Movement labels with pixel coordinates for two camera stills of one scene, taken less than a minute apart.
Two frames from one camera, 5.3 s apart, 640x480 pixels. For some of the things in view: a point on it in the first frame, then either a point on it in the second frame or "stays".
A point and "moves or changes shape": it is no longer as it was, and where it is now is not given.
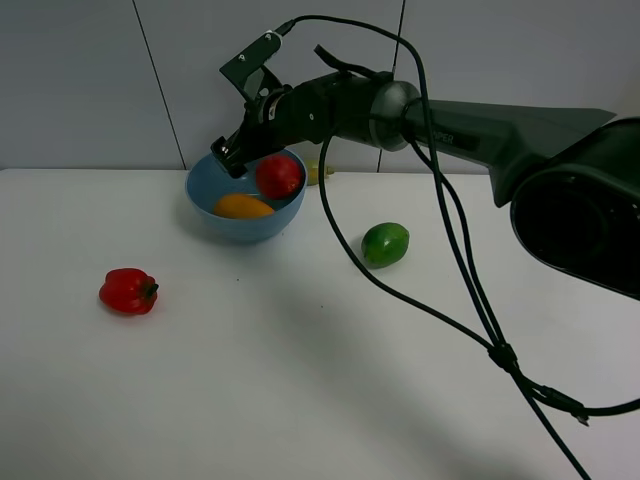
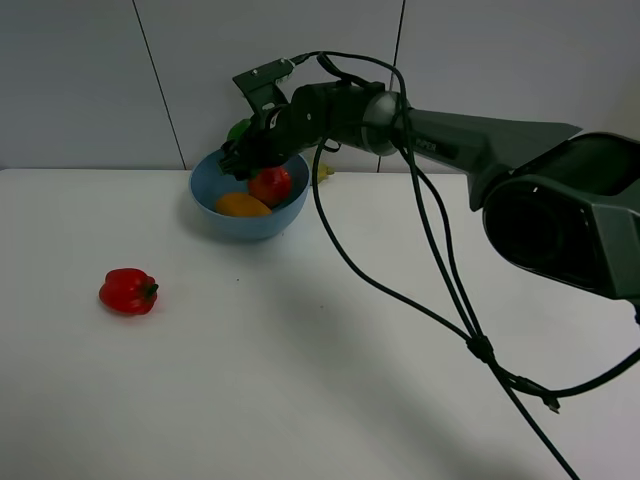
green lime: (384, 244) moves or changes shape
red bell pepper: (128, 290) stays
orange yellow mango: (241, 206) stays
